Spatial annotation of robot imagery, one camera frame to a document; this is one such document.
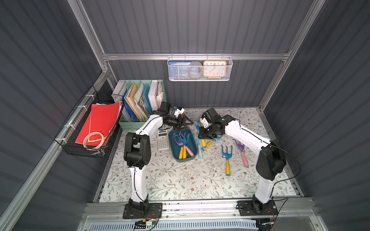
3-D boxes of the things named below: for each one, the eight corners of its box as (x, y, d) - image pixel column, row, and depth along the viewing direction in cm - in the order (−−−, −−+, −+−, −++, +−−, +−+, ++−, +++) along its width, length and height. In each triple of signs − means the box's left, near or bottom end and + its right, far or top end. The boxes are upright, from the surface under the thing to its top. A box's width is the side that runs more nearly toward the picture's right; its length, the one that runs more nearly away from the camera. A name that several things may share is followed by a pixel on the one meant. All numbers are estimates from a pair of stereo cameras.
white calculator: (158, 150, 98) (157, 149, 97) (157, 132, 108) (157, 130, 106) (169, 149, 99) (169, 147, 97) (168, 131, 109) (167, 129, 107)
